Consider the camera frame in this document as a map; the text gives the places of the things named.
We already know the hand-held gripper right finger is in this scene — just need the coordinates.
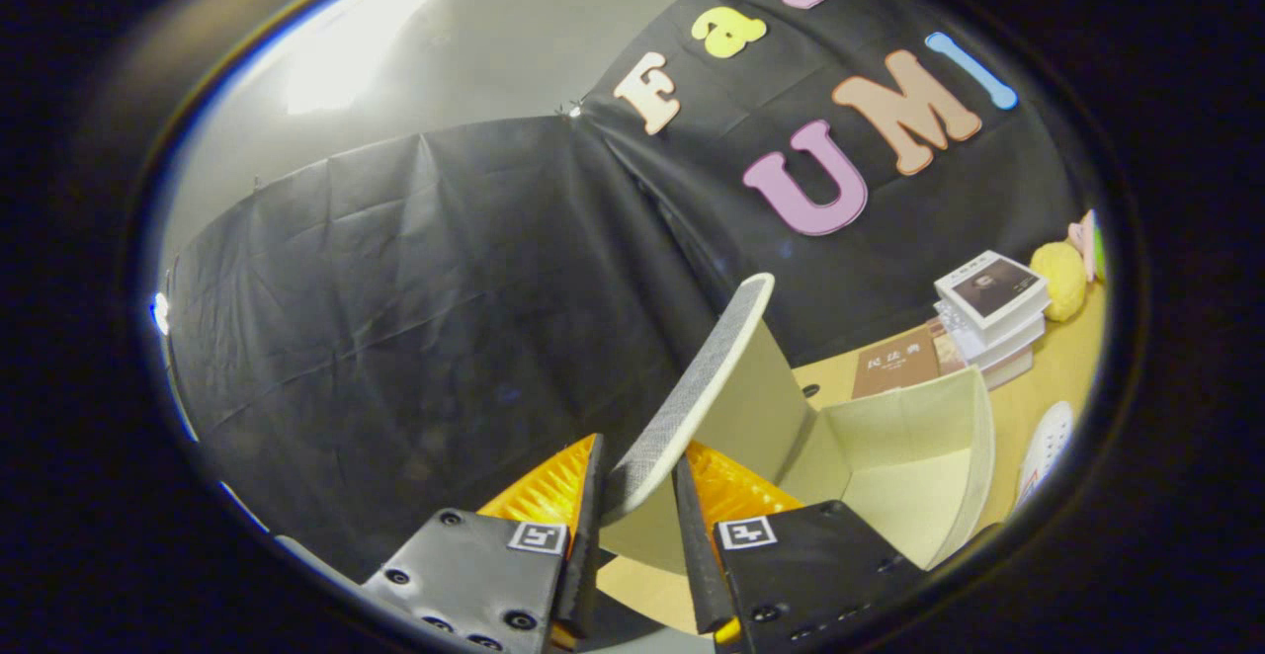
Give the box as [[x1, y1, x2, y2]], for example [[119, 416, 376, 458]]
[[674, 442, 927, 654]]

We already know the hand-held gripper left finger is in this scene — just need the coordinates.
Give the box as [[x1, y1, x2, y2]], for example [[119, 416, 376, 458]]
[[361, 434, 607, 654]]

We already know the grey fabric storage box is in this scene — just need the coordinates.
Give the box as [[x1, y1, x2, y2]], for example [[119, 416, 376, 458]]
[[598, 274, 996, 576]]

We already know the white canvas shoe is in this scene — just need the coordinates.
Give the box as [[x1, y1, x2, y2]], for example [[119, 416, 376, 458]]
[[1012, 400, 1076, 514]]

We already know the brown book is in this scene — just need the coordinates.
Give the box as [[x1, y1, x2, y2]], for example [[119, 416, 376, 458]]
[[851, 323, 966, 401]]

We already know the plain white book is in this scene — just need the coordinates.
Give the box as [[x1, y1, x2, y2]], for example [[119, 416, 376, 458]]
[[934, 300, 1049, 361], [978, 343, 1035, 390]]

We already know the yellow plush cushion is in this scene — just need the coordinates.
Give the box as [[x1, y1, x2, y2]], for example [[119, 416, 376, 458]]
[[1030, 241, 1089, 324]]

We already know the green and pink plush toy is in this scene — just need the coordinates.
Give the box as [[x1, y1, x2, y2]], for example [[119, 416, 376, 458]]
[[1066, 208, 1108, 285]]

